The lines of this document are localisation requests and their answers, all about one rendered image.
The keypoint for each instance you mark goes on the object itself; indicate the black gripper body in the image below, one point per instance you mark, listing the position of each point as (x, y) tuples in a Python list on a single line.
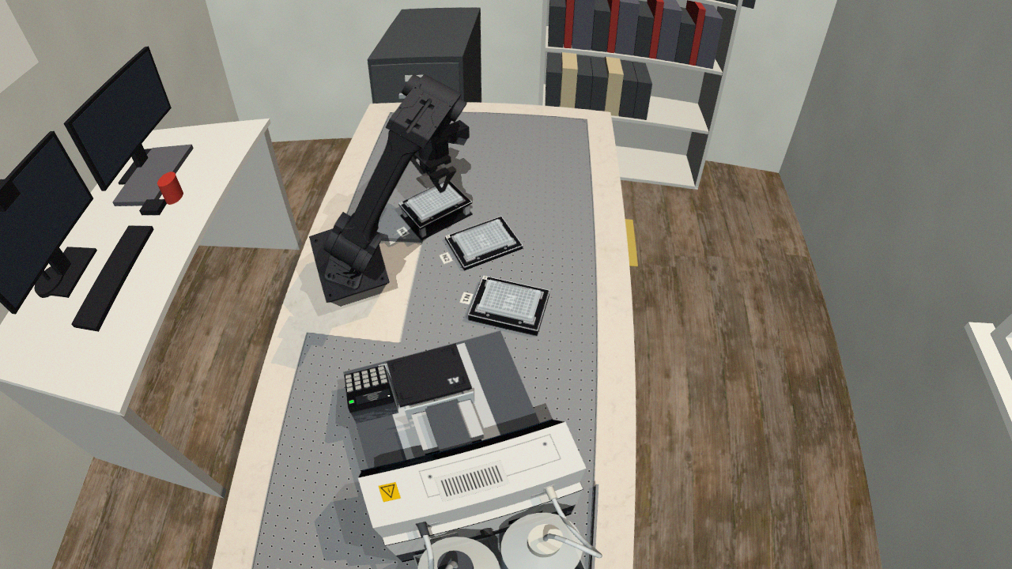
[(429, 163)]

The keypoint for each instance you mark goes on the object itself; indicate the white multi-well plate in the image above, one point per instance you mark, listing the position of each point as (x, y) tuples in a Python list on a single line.
[(491, 231), (509, 300), (438, 202)]

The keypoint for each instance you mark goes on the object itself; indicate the dark grey raised edge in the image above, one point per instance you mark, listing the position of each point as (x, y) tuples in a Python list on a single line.
[(594, 527)]

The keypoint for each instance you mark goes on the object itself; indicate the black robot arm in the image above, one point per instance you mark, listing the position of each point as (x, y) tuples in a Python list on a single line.
[(428, 106)]

